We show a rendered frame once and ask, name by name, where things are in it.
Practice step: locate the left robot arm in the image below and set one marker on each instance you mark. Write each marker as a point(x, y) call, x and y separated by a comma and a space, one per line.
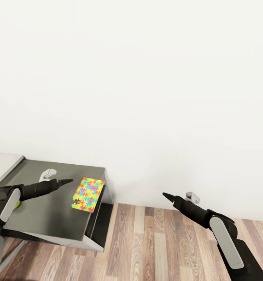
point(10, 195)

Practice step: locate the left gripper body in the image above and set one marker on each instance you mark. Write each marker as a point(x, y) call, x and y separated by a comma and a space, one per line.
point(45, 187)

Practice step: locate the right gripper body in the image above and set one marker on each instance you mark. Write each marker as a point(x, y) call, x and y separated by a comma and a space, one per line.
point(187, 208)

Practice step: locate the jigsaw puzzle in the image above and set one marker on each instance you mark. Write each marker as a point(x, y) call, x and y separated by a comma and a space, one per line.
point(88, 194)

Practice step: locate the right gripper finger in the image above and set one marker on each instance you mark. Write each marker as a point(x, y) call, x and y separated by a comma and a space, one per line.
point(170, 197)

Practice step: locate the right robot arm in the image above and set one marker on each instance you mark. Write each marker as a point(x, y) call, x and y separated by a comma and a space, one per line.
point(238, 259)

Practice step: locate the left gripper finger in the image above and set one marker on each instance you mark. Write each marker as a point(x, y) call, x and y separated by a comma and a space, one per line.
point(63, 182)

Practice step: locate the desk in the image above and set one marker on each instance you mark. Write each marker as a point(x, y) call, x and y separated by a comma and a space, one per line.
point(51, 218)

